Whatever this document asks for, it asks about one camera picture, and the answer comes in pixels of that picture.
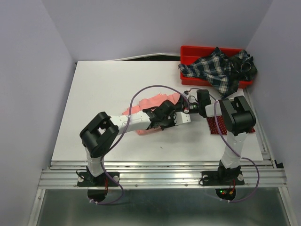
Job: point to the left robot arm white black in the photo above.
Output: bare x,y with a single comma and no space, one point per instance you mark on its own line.
98,136

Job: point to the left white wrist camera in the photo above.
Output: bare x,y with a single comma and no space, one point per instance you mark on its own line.
182,118

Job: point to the aluminium frame rail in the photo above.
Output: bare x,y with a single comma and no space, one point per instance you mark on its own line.
160,174

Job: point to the plaid navy skirt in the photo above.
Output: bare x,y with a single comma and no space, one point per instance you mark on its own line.
223,72

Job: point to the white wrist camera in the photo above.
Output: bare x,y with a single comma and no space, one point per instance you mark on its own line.
182,118
187,93

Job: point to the red plastic bin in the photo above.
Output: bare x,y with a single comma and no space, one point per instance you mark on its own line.
190,54

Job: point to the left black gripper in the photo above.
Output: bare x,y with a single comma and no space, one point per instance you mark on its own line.
173,116

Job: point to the pink pleated skirt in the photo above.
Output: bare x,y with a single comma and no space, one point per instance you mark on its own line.
152,102

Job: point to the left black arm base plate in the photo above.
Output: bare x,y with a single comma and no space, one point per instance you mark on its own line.
98,187

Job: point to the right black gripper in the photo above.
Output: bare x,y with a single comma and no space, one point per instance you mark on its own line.
184,102

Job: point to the red polka dot skirt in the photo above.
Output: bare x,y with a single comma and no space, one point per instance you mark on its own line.
234,126

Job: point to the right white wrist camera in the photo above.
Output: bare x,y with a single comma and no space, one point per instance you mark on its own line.
187,93

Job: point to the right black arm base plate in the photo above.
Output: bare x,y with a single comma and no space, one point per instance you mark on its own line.
225,185

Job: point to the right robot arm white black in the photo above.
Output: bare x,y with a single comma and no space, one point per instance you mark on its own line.
230,161

